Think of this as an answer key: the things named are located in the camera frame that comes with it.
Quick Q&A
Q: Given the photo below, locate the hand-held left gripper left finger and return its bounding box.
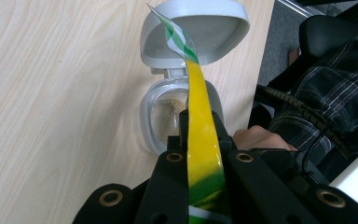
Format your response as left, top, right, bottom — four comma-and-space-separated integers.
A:
133, 108, 190, 224

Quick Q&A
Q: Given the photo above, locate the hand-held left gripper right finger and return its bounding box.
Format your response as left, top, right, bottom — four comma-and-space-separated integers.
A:
212, 111, 322, 224

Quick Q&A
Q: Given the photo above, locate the yellow refill pouch green cap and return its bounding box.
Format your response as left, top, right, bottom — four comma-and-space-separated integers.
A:
146, 3, 232, 224

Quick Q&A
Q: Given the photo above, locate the clear jar with grey lid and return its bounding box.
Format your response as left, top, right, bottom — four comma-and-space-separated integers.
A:
139, 0, 251, 156

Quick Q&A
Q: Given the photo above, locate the black chair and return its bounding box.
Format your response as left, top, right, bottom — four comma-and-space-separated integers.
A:
255, 13, 358, 104

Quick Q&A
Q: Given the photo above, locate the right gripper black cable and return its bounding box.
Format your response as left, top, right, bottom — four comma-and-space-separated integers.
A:
255, 85, 351, 175

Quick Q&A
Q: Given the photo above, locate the aluminium floor rail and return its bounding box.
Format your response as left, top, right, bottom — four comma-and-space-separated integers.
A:
276, 0, 324, 18

